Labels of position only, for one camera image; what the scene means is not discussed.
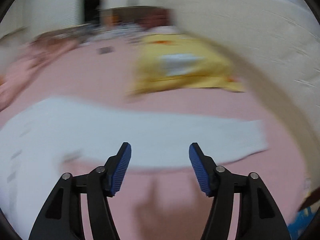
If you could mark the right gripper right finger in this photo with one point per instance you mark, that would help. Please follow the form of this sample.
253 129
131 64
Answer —
259 215

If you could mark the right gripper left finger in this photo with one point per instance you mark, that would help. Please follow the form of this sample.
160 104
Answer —
60 216

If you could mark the white fluffy cardigan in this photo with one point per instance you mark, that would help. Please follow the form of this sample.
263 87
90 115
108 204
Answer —
41 137

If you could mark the pink bed sheet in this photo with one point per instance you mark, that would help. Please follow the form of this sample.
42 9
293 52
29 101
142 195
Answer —
157 203

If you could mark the pink crumpled duvet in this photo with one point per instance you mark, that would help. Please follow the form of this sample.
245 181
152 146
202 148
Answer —
34 58

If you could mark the small black box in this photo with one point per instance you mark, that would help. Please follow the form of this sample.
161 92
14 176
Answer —
105 50

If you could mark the cream tufted headboard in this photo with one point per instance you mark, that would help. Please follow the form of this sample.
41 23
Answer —
280 38

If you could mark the yellow cartoon pillow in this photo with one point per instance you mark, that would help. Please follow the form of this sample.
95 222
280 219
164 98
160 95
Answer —
174 61

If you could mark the maroon bag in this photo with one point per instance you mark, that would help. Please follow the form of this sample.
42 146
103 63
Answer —
156 18

